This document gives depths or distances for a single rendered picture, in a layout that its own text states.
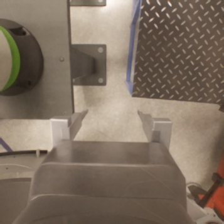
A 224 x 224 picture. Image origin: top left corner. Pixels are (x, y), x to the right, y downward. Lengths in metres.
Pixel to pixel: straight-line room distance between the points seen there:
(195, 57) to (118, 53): 0.67
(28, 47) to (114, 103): 1.01
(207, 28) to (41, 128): 1.30
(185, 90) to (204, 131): 0.86
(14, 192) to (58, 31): 0.59
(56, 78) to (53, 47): 0.06
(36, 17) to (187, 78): 0.56
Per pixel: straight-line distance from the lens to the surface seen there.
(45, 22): 0.38
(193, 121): 1.47
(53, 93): 0.37
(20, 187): 0.73
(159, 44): 0.68
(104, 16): 1.31
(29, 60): 0.34
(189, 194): 1.65
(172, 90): 0.70
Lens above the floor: 1.26
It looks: 75 degrees down
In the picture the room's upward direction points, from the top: 175 degrees counter-clockwise
